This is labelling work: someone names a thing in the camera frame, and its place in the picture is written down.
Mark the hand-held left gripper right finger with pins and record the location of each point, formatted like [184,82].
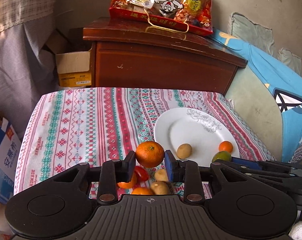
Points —
[169,165]

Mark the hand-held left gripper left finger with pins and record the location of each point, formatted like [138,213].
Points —
[130,167]

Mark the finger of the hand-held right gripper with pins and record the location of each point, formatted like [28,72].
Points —
[266,177]
[243,160]

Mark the brown longan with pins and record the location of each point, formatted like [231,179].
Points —
[184,150]
[160,187]
[162,175]

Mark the red cherry tomato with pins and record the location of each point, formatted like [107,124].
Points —
[141,173]

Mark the orange mandarin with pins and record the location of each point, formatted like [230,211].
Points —
[127,183]
[141,191]
[149,154]
[226,147]

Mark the green mandarin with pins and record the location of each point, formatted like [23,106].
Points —
[221,156]

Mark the white plate with flower print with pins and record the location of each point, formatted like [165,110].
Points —
[191,130]

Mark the houndstooth cloth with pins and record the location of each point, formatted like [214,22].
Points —
[300,151]

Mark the grey green cushion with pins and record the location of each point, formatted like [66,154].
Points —
[256,110]

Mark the red green patterned cloth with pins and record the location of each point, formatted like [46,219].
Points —
[90,130]

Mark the blue printed blanket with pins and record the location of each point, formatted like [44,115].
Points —
[271,65]

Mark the brown wooden nightstand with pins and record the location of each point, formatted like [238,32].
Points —
[161,60]

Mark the open cardboard box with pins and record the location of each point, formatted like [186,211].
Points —
[73,62]

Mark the blue and white carton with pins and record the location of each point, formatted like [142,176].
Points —
[4,160]

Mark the pale green ruffled pillow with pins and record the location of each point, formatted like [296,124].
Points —
[253,30]

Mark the pale checked cloth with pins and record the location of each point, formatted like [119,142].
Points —
[13,67]

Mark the red snack gift bag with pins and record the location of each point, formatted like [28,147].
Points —
[131,5]

